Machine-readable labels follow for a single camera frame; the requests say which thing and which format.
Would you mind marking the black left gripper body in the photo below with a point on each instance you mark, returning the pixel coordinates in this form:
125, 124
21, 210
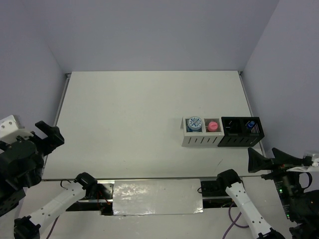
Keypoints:
43, 144

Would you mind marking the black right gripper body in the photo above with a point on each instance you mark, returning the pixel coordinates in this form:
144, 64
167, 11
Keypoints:
287, 182

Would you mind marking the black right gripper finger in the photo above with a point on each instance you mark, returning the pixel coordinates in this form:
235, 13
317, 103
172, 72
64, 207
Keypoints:
281, 158
257, 162

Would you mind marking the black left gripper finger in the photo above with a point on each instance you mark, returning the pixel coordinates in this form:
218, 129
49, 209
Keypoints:
53, 140
43, 127

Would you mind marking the clear spray bottle blue cap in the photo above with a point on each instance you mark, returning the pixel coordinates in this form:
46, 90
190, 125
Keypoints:
250, 124

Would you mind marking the pink cap clear tube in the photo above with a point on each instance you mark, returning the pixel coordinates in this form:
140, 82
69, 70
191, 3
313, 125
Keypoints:
212, 126

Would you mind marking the blue slime jar printed lid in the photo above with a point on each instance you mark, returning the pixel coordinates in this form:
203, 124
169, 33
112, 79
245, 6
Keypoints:
194, 124

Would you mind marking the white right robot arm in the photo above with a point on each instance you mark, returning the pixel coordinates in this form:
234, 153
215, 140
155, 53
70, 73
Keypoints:
300, 206

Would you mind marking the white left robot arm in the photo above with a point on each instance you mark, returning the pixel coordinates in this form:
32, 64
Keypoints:
44, 204

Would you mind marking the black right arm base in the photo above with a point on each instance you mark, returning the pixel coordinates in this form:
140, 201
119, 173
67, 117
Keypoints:
214, 188

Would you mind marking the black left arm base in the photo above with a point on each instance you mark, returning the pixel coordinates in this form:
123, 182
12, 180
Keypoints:
101, 203

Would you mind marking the black slotted organizer box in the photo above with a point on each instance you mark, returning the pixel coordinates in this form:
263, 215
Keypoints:
238, 135

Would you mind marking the white slotted organizer box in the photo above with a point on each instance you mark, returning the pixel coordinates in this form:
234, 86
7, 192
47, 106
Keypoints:
204, 138

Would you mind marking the silver foil covered panel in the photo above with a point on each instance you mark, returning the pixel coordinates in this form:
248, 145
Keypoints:
157, 197

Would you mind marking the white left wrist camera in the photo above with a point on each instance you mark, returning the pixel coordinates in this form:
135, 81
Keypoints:
11, 128

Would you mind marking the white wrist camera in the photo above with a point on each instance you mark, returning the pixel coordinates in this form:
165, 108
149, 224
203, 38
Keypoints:
310, 163
11, 128

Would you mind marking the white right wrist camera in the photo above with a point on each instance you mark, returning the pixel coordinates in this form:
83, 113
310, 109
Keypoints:
310, 163

